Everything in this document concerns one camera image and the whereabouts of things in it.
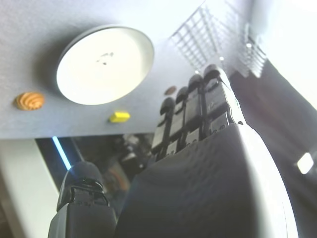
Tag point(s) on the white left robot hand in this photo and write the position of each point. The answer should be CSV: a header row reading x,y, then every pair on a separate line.
x,y
198,186

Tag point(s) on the round brown cookie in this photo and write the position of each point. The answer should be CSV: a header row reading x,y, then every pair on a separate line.
x,y
170,90

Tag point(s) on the yellow rectangular block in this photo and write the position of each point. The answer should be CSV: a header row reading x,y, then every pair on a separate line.
x,y
119,117

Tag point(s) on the robot column with blue light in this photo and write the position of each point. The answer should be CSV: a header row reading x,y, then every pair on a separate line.
x,y
60,152

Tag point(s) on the orange swirl cookie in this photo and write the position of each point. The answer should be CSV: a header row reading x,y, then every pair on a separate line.
x,y
29,101

